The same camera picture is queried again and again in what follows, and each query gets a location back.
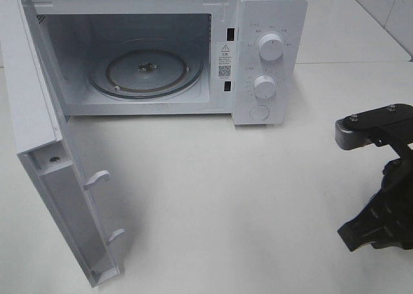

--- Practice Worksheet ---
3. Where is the white microwave door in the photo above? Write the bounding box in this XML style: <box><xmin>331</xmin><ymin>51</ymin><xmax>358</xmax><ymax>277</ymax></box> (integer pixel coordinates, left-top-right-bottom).
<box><xmin>1</xmin><ymin>0</ymin><xmax>121</xmax><ymax>286</ymax></box>

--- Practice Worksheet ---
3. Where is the white microwave knob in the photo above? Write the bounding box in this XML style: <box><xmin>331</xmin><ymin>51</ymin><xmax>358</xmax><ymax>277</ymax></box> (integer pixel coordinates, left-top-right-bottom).
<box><xmin>253</xmin><ymin>75</ymin><xmax>277</xmax><ymax>99</ymax></box>
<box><xmin>257</xmin><ymin>31</ymin><xmax>285</xmax><ymax>61</ymax></box>

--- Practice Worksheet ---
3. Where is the round white door button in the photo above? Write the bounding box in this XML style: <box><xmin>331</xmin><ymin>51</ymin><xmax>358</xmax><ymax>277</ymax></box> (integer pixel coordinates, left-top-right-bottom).
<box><xmin>249</xmin><ymin>105</ymin><xmax>269</xmax><ymax>121</ymax></box>

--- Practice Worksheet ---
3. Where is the white microwave oven body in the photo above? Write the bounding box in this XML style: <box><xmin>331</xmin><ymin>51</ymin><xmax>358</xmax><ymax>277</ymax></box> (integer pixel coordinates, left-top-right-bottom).
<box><xmin>31</xmin><ymin>0</ymin><xmax>307</xmax><ymax>125</ymax></box>

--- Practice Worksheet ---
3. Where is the lower white microwave knob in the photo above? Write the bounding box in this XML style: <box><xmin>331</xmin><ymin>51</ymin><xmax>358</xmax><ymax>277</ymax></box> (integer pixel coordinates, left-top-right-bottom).
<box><xmin>253</xmin><ymin>75</ymin><xmax>277</xmax><ymax>99</ymax></box>

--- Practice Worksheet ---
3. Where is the white warning label sticker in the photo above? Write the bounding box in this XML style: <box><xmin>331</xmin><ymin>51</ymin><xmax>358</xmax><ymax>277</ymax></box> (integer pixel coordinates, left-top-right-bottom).
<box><xmin>216</xmin><ymin>41</ymin><xmax>236</xmax><ymax>79</ymax></box>

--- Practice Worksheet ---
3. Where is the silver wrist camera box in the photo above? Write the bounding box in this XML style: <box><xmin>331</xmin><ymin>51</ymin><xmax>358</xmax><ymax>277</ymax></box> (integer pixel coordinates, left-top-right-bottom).
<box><xmin>335</xmin><ymin>119</ymin><xmax>372</xmax><ymax>151</ymax></box>

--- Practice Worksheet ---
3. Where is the upper white microwave knob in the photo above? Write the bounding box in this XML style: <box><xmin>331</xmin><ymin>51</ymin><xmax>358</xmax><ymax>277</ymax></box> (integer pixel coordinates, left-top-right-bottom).
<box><xmin>257</xmin><ymin>31</ymin><xmax>285</xmax><ymax>61</ymax></box>

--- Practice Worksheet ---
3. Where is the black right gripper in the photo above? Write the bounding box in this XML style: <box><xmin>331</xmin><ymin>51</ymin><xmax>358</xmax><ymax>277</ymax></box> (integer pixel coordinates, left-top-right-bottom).
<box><xmin>337</xmin><ymin>103</ymin><xmax>412</xmax><ymax>251</ymax></box>

